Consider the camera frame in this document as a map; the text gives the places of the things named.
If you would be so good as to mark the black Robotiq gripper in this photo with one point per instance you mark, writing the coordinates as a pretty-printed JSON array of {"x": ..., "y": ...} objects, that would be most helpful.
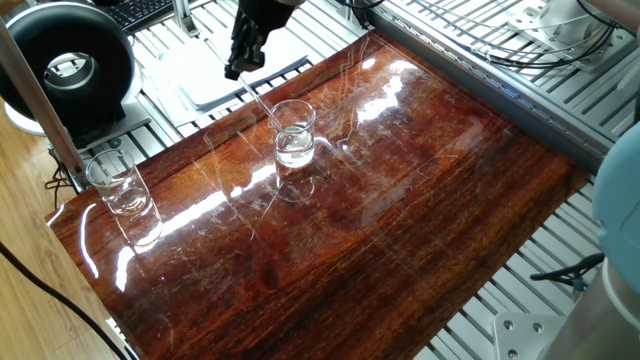
[{"x": 265, "y": 12}]

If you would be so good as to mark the clear glass stirring rod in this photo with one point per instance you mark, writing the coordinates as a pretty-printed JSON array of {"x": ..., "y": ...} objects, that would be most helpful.
[{"x": 257, "y": 99}]

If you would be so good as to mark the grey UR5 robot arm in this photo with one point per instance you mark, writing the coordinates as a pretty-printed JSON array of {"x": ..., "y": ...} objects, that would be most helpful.
[{"x": 620, "y": 210}]

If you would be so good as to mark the graduated glass beaker with water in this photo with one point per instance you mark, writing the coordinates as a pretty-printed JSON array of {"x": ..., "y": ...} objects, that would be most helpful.
[{"x": 295, "y": 145}]

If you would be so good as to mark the empty glass beaker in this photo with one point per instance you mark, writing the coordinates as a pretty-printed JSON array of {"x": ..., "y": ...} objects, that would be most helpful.
[{"x": 120, "y": 190}]

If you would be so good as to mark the short aluminium stand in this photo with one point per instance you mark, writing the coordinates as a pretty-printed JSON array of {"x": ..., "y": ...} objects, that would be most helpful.
[{"x": 184, "y": 17}]

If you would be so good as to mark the black computer keyboard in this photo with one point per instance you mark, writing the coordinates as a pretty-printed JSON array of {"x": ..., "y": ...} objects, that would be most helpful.
[{"x": 135, "y": 12}]

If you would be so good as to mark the glossy wood-grain mat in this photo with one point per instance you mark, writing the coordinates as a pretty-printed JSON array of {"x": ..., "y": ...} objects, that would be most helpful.
[{"x": 350, "y": 225}]

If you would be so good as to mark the spare silver mounting plate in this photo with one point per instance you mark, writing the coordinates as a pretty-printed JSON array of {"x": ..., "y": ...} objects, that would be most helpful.
[{"x": 560, "y": 27}]

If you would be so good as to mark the slanted aluminium profile post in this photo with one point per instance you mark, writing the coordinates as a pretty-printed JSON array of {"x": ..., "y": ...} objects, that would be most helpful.
[{"x": 40, "y": 105}]

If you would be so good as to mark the grey aluminium table rail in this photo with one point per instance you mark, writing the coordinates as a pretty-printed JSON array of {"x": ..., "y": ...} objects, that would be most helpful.
[{"x": 500, "y": 95}]

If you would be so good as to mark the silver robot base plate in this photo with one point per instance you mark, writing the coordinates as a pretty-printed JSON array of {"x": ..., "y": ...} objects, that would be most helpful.
[{"x": 525, "y": 337}]

